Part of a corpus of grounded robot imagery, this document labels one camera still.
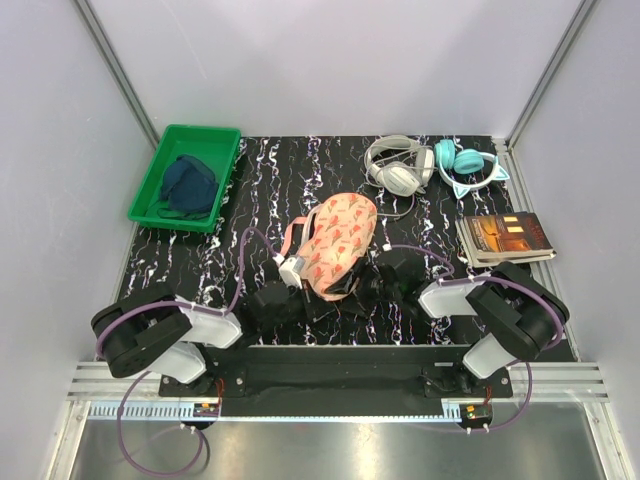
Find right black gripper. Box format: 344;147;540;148
326;256;401;317

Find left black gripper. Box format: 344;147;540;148
260;279;334;332

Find pink mesh laundry bag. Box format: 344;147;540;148
275;192;377;302

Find navy blue bra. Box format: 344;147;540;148
157;154;219;221

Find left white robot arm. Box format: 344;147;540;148
91;281;337;396

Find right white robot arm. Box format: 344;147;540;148
321;255;570;397

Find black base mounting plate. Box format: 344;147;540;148
159;344;514;401

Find white over-ear headphones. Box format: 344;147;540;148
364;135;436;197

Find dark hardcover book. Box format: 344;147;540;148
455;212;556;268

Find teal cat-ear headphones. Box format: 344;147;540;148
433;139;510;200

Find green plastic bin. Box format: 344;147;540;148
128;124;241;233

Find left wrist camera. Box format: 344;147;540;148
278;256;306;289

